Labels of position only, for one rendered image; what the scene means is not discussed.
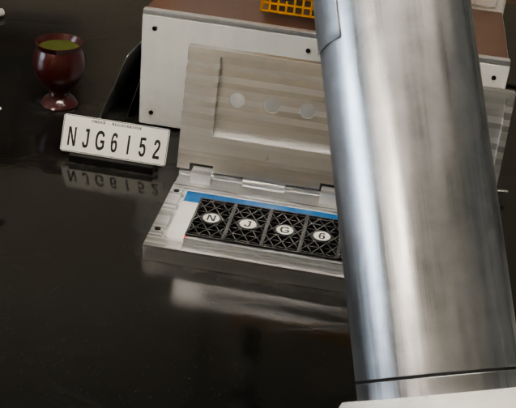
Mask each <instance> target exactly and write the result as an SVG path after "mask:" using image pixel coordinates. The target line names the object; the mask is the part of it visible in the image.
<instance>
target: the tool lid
mask: <svg viewBox="0 0 516 408"><path fill-rule="evenodd" d="M483 89H484V100H485V106H486V112H487V118H488V129H489V135H490V141H491V147H492V153H493V164H494V170H495V176H496V183H497V182H498V178H499V174H500V170H501V163H502V159H503V155H504V150H505V143H506V139H507V135H508V131H509V127H510V119H511V115H512V112H513V107H514V100H515V96H516V92H515V91H514V90H508V89H502V88H496V87H486V86H483ZM233 93H241V94H242V95H243V96H244V98H245V103H244V105H243V106H241V107H235V106H233V105H232V104H231V102H230V96H231V94H233ZM269 98H275V99H277V100H278V101H279V104H280V108H279V110H278V111H277V112H275V113H271V112H269V111H267V109H266V108H265V102H266V100H267V99H269ZM303 104H311V105H313V106H314V108H315V114H314V115H313V116H312V117H310V118H307V117H303V116H302V115H301V112H300V107H301V105H303ZM192 163H194V164H204V165H209V166H213V173H218V174H223V175H228V176H238V177H243V181H242V187H247V188H252V189H261V190H267V191H272V192H277V193H284V188H285V185H294V186H299V187H305V188H310V189H319V188H320V184H321V183H322V184H327V185H334V178H333V171H332V162H331V155H330V140H329V133H328V125H327V118H326V103H325V96H324V87H323V80H322V66H321V62H315V61H309V60H304V59H298V58H292V57H281V56H275V55H270V54H265V53H254V52H248V51H242V50H237V49H226V48H220V47H215V46H210V45H199V44H193V43H191V44H190V45H189V48H188V57H187V65H186V80H185V89H184V97H183V106H182V115H181V130H180V138H179V147H178V155H177V167H178V168H187V169H190V167H191V165H192Z"/></svg>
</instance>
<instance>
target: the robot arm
mask: <svg viewBox="0 0 516 408"><path fill-rule="evenodd" d="M313 12H314V21H315V28H316V36H317V44H318V58H319V54H320V58H321V66H322V80H323V87H324V96H325V103H326V118H327V125H328V133H329V140H330V155H331V162H332V171H333V178H334V186H335V200H336V208H337V215H338V224H339V238H340V245H341V253H342V261H343V276H344V283H345V291H346V298H347V306H348V320H349V329H350V336H351V344H352V358H353V366H354V373H355V382H356V395H357V401H354V402H342V404H341V405H340V406H339V408H516V321H515V315H514V305H513V299H512V292H511V286H510V276H509V270H508V263H507V257H506V251H505V241H504V234H503V228H502V222H501V212H500V205H499V199H498V193H497V183H496V176H495V170H494V164H493V153H492V147H491V141H490V135H489V129H488V118H487V112H486V106H485V100H484V89H483V83H482V77H481V71H480V60H479V54H478V48H477V42H476V36H475V25H474V19H473V13H472V7H471V0H313Z"/></svg>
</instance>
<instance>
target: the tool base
mask: <svg viewBox="0 0 516 408"><path fill-rule="evenodd" d="M242 181H243V179H241V178H236V177H231V176H221V175H216V174H214V173H213V168H204V167H199V166H193V168H192V170H185V169H179V176H178V178H177V180H176V182H174V183H173V186H172V188H171V189H170V191H169V193H168V196H167V197H166V199H165V201H164V204H163V206H162V207H161V209H160V212H159V214H158V215H157V217H156V220H155V222H154V223H153V225H152V227H151V230H150V231H149V233H148V235H147V237H146V239H145V241H144V242H143V259H145V260H150V261H159V262H164V263H169V264H174V265H179V266H188V267H193V268H198V269H203V270H212V271H217V272H222V273H227V274H236V275H241V276H246V277H251V278H260V279H265V280H270V281H275V282H280V283H289V284H294V285H299V286H304V287H313V288H318V289H323V290H328V291H337V292H342V293H346V291H345V283H344V276H343V270H337V269H331V268H326V267H321V266H312V265H307V264H302V263H297V262H292V261H283V260H278V259H273V258H268V257H259V256H254V255H249V254H244V253H234V252H229V251H224V250H219V249H210V248H205V247H200V246H195V245H190V244H183V240H176V239H171V238H166V237H165V235H166V233H167V231H168V228H169V226H170V224H171V222H172V221H173V218H174V216H175V214H176V213H177V209H178V207H179V206H180V204H181V201H182V199H183V197H184V196H185V194H186V191H189V190H190V191H196V192H201V193H210V194H216V195H221V196H226V197H231V198H241V199H246V200H251V201H256V202H266V203H271V204H276V205H281V206H291V207H296V208H301V209H306V210H315V211H321V212H326V213H332V214H337V208H336V200H335V188H331V187H326V186H322V188H321V191H318V190H312V189H303V188H298V187H292V186H287V185H285V188H284V193H277V192H272V191H267V190H261V189H252V188H247V187H242ZM174 189H179V190H180V191H179V192H174V191H173V190H174ZM155 227H160V228H161V229H160V230H155Z"/></svg>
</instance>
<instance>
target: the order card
mask: <svg viewBox="0 0 516 408"><path fill-rule="evenodd" d="M169 135H170V130H168V129H163V128H158V127H152V126H147V125H137V124H131V123H126V122H120V121H111V120H105V119H100V118H94V117H85V116H80V115H74V114H69V113H66V114H65V115H64V122H63V127H62V139H61V146H60V150H62V151H71V152H76V153H82V154H87V155H96V156H102V157H107V158H112V159H122V160H127V161H132V162H138V163H143V164H153V165H158V166H165V164H166V158H167V152H168V141H169Z"/></svg>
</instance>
